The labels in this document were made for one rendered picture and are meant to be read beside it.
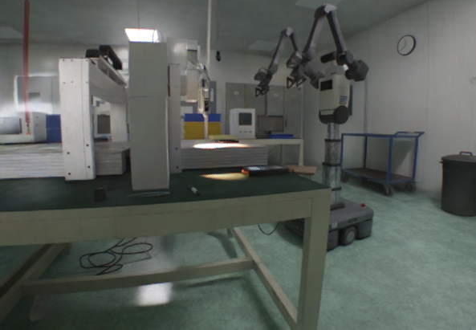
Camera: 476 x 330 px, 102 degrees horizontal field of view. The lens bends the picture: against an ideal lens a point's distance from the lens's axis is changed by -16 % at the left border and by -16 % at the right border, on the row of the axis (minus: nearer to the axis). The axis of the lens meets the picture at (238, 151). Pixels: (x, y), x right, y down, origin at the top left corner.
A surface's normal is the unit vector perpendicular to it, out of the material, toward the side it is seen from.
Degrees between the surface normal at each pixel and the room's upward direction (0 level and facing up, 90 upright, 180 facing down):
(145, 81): 90
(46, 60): 90
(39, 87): 90
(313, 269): 90
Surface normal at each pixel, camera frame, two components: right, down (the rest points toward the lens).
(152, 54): 0.29, 0.10
